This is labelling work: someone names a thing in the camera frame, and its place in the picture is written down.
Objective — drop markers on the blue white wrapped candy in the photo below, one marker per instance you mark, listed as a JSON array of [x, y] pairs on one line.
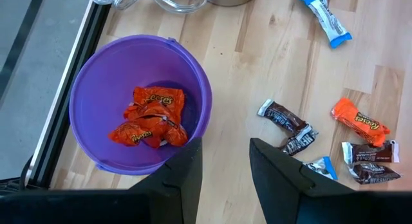
[[326, 21], [322, 167]]

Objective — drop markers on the purple plastic bucket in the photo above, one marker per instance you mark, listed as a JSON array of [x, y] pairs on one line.
[[96, 89]]

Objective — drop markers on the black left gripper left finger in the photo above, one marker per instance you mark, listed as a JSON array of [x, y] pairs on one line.
[[180, 185]]

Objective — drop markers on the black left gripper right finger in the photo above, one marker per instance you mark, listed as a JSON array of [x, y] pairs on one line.
[[277, 185]]

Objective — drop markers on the orange Reese's candy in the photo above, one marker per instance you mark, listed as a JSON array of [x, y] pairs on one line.
[[175, 135], [159, 98], [132, 135], [360, 122], [146, 114]]

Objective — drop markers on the brown Hershey's candy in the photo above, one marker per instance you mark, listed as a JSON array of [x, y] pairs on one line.
[[373, 173], [281, 116], [370, 152], [299, 142]]

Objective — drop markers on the black aluminium table frame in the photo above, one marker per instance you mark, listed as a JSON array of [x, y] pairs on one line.
[[61, 105]]

